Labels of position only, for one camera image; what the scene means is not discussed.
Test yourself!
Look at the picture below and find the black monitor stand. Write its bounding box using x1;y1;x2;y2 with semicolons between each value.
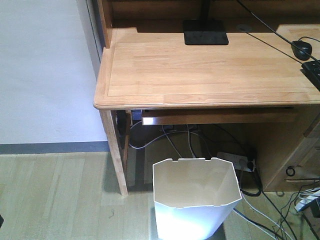
182;0;229;46

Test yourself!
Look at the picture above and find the white floor cable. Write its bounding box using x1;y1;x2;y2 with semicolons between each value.
239;192;288;240

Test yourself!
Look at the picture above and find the black computer mouse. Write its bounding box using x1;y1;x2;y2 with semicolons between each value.
291;40;313;61

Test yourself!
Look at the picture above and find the black monitor cable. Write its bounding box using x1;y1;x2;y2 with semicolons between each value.
236;0;320;66

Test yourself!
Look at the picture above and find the black keyboard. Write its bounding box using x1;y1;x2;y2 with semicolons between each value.
301;61;320;90

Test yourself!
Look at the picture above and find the white plastic trash bin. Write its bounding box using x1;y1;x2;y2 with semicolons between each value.
152;157;242;240

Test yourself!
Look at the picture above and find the black floor cable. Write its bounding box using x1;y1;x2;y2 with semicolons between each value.
232;208;283;240

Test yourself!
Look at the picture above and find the white power strip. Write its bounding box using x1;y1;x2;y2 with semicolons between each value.
217;151;256;173

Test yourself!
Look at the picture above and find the wooden desk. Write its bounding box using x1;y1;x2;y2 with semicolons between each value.
94;0;320;195

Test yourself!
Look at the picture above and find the wooden drawer cabinet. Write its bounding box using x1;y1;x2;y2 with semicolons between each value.
258;117;320;192

